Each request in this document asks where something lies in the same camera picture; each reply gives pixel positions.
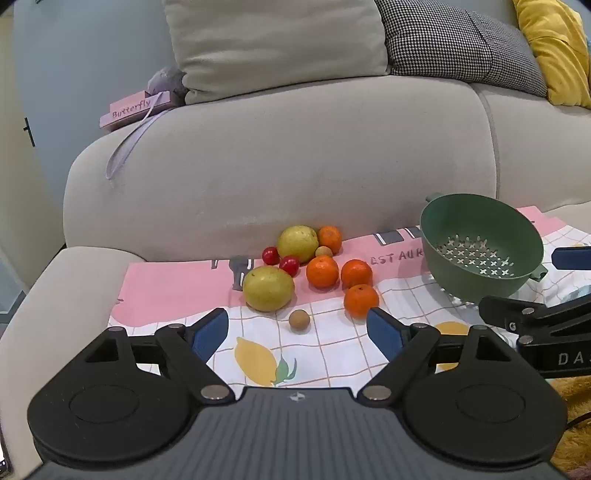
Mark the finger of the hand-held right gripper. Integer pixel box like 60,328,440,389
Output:
478,284,591,340
551,247,591,273

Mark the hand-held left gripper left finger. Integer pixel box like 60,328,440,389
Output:
85,308,234,403

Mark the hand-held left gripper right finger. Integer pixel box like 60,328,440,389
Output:
358,307,513,402

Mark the orange mandarin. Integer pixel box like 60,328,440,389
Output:
306,255,340,289
344,284,380,320
341,259,374,289
318,225,343,254

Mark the large yellow-green apple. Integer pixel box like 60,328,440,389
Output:
243,266,295,312

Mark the green plastic colander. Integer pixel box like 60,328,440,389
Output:
419,193,549,300

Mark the yellow fluffy rug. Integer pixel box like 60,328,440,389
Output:
540,376,591,480

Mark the pink and white printed cloth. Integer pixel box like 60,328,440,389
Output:
107,205,591,388

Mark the beige sofa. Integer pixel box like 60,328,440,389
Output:
0,74,591,476

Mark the lavender ribbon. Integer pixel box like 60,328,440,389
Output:
106,92,167,180

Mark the yellow cushion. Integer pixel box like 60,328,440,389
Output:
512,0,591,109

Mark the pink box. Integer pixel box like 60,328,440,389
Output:
99,91,172,134

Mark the houndstooth cushion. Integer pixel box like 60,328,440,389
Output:
374,0,549,97

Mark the purple plush toy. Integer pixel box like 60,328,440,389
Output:
148,65,188,108

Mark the beige cushion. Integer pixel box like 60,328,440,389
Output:
163,0,389,106

